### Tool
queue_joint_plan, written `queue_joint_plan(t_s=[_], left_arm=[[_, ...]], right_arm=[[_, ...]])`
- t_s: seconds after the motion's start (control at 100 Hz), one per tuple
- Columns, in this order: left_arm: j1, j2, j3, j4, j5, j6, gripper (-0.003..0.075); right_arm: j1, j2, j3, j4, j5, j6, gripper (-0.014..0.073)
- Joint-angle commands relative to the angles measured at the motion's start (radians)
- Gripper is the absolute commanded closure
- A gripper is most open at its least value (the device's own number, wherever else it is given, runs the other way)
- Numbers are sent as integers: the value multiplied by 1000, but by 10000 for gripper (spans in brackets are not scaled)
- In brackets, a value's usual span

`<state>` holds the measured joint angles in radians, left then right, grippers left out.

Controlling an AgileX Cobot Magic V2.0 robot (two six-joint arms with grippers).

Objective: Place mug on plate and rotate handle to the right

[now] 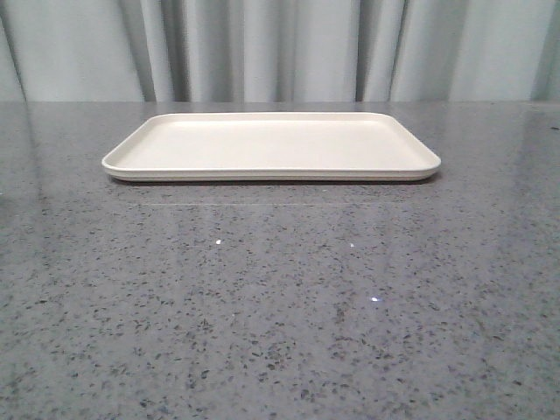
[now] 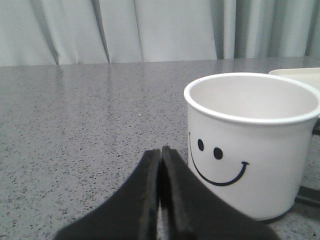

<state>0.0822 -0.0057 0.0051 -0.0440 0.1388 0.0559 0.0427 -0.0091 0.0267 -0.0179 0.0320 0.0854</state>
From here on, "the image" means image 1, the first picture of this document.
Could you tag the cream rectangular plastic tray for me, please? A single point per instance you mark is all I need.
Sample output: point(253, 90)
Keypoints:
point(271, 146)

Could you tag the pale green pleated curtain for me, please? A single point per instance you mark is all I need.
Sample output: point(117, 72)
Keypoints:
point(279, 51)

